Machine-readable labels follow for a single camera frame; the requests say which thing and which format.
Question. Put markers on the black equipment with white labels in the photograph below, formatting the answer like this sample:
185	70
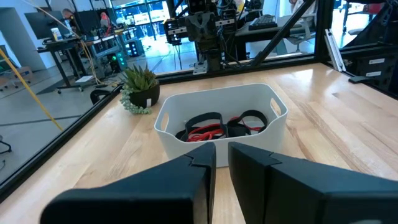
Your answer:
382	51

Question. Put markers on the cardboard box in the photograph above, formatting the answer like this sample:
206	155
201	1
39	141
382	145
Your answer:
21	73

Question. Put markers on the black table frame rail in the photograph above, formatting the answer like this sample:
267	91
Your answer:
46	154
295	61

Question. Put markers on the black keyboard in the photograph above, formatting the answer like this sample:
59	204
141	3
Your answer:
262	22

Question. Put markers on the black diagonal frame strut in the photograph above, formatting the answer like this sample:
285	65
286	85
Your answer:
280	34

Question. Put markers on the dark office desk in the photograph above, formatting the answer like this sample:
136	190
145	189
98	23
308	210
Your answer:
245	35

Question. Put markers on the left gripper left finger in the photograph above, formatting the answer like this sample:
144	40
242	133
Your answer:
140	193

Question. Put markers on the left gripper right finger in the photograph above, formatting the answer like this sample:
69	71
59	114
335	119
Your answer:
311	196

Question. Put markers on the black vertical frame post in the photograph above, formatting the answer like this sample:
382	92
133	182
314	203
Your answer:
323	31

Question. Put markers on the large dark monitor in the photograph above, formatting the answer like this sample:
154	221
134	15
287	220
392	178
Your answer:
43	25

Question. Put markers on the red rubber tube band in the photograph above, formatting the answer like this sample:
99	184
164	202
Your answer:
205	133

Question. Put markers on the silver metal bracket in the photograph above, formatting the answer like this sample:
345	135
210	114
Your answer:
334	49

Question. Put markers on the succulent plant in black pot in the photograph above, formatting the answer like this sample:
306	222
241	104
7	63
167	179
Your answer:
144	96

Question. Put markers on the short wide black rubber band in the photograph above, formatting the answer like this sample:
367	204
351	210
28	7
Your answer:
237	130

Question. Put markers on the black desk on wheels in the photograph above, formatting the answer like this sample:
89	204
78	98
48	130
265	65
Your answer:
62	45

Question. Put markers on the black flat bracket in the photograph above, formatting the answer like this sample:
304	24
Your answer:
360	79

